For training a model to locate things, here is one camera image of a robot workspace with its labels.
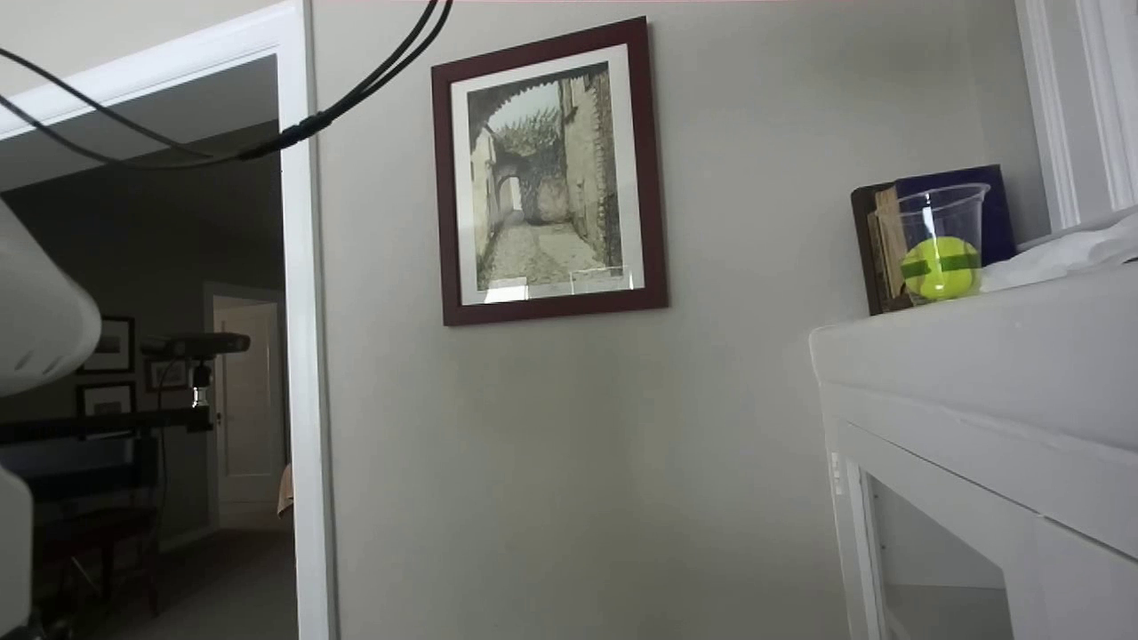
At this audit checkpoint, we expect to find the dark red framed picture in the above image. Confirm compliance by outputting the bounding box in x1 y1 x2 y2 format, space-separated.
427 14 671 329

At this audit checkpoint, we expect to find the white panel door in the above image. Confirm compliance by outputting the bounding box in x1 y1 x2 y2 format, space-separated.
207 287 297 542

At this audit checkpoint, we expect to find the yellow green tennis ball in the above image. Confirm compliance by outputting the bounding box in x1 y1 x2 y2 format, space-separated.
901 230 984 304

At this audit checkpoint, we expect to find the clear plastic cup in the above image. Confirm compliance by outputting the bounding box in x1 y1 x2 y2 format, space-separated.
892 178 996 304

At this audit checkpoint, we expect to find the white glass door cabinet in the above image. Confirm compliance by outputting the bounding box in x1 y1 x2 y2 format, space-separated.
806 261 1138 640

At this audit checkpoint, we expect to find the white crumpled cloth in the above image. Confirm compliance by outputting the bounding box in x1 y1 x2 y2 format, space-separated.
977 206 1138 294

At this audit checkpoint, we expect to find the dark wooden furniture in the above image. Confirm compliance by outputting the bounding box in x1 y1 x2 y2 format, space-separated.
23 434 169 620

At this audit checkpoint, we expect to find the white door frame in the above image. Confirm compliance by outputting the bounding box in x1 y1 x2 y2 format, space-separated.
0 0 345 640

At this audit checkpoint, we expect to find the small framed wall picture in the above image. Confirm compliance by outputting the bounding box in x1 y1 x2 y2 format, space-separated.
83 312 139 376
74 376 139 424
145 352 197 393

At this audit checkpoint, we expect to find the black cable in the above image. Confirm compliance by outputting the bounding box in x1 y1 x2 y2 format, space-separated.
0 0 442 169
0 0 459 168

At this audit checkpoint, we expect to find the white window frame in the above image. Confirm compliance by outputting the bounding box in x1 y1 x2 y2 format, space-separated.
1013 0 1138 233

